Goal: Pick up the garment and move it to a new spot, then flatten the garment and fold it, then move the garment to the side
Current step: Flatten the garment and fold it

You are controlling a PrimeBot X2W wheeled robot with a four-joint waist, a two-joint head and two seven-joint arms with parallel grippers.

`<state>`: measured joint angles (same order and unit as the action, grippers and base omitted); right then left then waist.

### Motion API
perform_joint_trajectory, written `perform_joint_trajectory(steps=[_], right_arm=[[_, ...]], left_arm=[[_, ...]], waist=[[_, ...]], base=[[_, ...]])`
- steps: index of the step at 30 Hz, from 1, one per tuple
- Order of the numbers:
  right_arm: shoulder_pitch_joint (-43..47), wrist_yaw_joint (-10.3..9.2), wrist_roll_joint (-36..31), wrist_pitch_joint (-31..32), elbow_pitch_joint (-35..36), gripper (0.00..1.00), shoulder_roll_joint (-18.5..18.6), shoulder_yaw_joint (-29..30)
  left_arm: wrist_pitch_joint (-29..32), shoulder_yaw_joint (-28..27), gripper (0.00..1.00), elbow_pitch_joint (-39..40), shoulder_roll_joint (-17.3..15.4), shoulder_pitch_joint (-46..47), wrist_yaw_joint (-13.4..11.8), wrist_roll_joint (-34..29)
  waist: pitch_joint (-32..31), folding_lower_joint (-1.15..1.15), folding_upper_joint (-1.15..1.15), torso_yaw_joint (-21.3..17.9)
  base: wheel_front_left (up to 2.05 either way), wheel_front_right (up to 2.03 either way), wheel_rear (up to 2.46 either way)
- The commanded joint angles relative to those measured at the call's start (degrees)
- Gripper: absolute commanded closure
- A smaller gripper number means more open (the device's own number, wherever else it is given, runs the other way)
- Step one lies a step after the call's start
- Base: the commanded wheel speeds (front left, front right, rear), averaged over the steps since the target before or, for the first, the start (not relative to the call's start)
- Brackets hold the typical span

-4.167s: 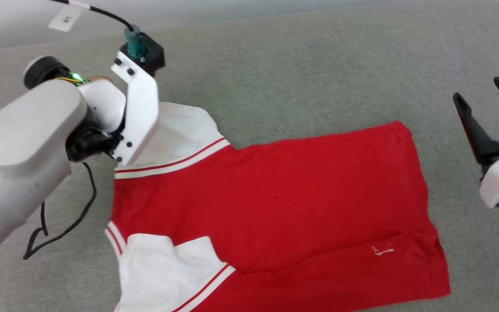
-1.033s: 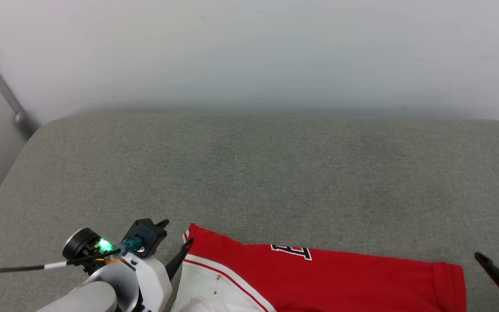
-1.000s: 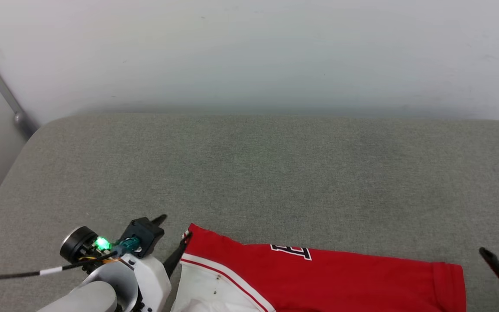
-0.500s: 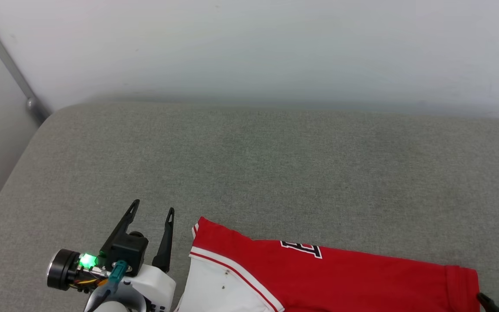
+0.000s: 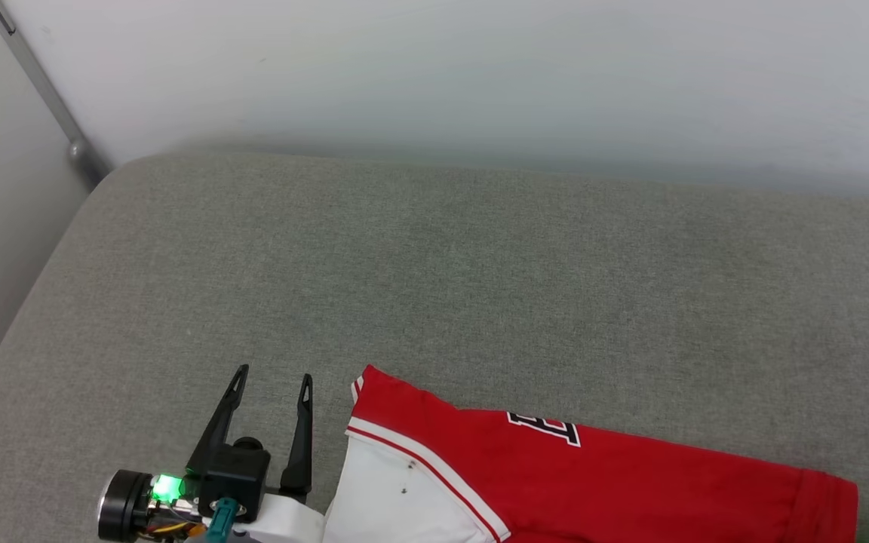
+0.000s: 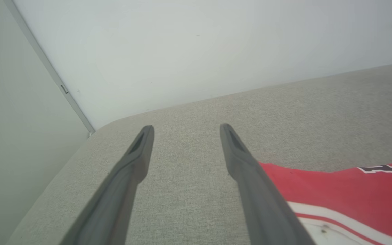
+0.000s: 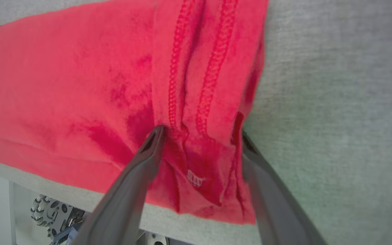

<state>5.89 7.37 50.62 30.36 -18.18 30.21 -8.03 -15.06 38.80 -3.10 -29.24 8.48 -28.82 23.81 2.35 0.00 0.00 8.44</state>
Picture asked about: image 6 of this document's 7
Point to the grey metal wall trim strip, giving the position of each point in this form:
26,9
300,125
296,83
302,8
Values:
51,69

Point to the red and white sports jersey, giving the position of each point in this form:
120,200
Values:
345,200

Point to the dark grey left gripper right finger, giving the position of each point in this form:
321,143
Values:
260,200

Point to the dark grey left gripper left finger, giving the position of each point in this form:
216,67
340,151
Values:
114,200

